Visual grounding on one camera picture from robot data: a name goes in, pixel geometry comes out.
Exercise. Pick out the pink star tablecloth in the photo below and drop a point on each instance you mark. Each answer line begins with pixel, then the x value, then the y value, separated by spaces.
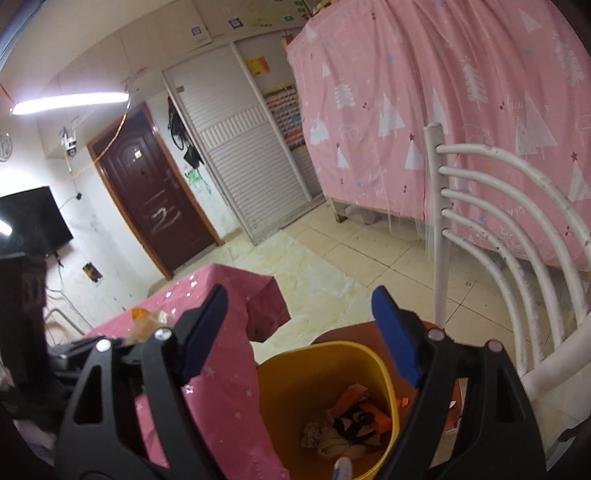
pixel 221 415

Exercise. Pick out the white metal chair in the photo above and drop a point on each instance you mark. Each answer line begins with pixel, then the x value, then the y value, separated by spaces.
pixel 435 207

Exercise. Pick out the white tissue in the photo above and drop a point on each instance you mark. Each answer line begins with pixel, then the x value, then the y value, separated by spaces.
pixel 311 434

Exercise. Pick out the orange carton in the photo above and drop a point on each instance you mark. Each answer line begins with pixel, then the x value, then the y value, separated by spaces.
pixel 348 398

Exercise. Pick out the yellow plastic bin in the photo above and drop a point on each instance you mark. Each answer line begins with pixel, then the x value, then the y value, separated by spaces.
pixel 295 383

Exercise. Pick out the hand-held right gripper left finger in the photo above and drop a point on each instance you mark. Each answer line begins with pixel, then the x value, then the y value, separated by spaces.
pixel 205 332

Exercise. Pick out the colourful chart poster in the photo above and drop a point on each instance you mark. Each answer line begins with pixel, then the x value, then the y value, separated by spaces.
pixel 284 115

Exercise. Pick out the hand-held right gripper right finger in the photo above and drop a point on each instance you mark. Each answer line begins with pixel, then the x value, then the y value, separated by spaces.
pixel 397 341

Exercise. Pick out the pink tree print curtain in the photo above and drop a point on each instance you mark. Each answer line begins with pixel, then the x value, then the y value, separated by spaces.
pixel 415 69

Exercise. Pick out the white cloth lump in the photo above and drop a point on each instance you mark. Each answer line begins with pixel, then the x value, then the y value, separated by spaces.
pixel 339 445

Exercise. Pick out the white slatted wardrobe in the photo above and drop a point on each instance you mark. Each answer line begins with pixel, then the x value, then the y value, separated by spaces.
pixel 240 161

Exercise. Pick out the yellow poster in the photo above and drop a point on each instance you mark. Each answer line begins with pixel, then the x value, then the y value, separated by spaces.
pixel 256 65

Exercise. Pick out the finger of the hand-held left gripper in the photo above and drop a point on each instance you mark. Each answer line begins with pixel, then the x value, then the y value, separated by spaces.
pixel 69 351

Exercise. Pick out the tube light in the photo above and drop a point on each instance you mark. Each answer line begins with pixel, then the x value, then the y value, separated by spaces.
pixel 69 102

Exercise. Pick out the orange box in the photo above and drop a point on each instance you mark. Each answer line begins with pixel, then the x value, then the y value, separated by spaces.
pixel 379 419

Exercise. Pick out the white wall clock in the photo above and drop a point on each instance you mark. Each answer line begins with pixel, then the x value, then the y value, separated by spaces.
pixel 4 146

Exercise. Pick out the wall junction box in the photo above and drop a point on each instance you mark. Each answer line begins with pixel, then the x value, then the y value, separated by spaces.
pixel 92 272

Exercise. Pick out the dark brown door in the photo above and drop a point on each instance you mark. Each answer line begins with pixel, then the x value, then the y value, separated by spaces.
pixel 152 194

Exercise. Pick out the black wall television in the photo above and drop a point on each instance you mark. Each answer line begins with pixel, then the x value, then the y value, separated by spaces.
pixel 32 221

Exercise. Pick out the white security camera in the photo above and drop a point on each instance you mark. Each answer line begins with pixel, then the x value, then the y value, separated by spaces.
pixel 69 144

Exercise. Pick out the hanging black bags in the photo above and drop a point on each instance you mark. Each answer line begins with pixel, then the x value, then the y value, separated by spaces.
pixel 182 134

